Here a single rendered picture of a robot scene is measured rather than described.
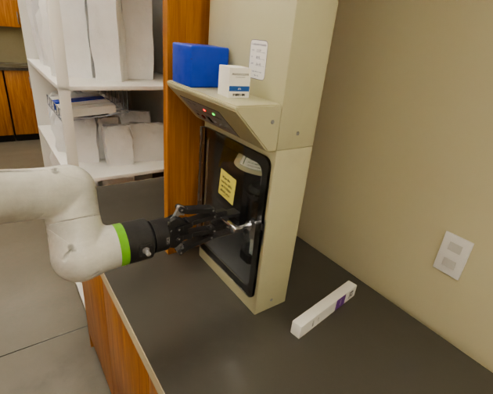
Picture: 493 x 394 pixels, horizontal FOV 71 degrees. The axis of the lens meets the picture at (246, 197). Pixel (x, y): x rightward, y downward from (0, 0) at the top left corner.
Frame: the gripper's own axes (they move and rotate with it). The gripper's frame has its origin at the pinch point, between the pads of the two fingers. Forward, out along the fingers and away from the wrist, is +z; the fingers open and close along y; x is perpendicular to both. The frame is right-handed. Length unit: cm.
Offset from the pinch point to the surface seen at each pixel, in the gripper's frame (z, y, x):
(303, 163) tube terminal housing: 13.4, 17.0, -10.9
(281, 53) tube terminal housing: 4.5, 40.5, -8.3
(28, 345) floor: -50, -120, 106
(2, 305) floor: -59, -120, 146
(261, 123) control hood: -0.5, 27.3, -10.8
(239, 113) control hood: -6.1, 29.6, -10.8
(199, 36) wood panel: 4.6, 41.6, 26.2
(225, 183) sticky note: 3.4, 6.8, 6.3
